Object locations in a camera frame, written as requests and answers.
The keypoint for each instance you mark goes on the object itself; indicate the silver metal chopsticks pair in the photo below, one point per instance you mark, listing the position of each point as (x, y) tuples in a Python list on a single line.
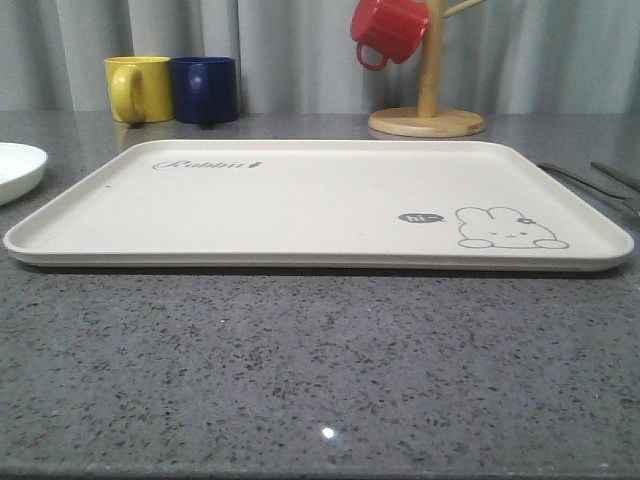
[(622, 177)]

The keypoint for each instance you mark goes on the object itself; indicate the white round plate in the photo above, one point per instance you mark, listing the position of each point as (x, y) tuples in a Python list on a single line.
[(22, 169)]

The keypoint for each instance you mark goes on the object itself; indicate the beige rabbit print tray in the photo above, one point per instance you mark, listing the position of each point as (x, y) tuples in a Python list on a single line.
[(462, 205)]

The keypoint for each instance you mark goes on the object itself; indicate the wooden mug tree stand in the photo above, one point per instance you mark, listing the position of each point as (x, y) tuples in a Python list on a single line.
[(428, 119)]

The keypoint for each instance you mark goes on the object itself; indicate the red mug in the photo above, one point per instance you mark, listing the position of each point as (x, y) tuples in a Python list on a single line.
[(388, 30)]

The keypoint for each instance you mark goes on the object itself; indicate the yellow mug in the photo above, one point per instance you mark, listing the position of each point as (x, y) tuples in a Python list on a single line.
[(139, 89)]

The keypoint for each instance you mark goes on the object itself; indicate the dark blue mug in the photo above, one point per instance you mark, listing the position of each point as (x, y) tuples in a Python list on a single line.
[(204, 89)]

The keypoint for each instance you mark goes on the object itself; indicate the silver metal fork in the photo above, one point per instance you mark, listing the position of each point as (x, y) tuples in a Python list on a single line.
[(632, 204)]

